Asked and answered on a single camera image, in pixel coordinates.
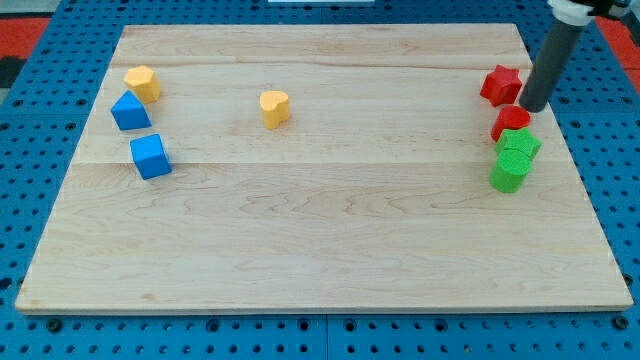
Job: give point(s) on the yellow hexagon block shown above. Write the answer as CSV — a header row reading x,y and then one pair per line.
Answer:
x,y
144,83

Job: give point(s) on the blue cube block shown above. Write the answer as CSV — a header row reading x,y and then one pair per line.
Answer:
x,y
150,157

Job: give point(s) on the red cylinder block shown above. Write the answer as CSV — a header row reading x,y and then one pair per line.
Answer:
x,y
510,117

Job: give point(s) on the blue triangle block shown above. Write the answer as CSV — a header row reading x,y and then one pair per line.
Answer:
x,y
129,113

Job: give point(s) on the red star block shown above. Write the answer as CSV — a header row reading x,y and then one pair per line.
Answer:
x,y
501,86

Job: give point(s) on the green star block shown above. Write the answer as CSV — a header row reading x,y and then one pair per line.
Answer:
x,y
518,139

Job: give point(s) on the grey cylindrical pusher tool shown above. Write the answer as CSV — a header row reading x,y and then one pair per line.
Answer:
x,y
549,65

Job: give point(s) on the green cylinder block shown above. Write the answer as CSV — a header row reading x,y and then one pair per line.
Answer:
x,y
510,171

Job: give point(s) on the yellow heart block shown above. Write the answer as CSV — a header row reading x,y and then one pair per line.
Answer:
x,y
275,108

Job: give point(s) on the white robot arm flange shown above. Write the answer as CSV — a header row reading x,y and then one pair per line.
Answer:
x,y
571,13

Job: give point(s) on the wooden board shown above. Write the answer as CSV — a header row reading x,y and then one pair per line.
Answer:
x,y
372,198

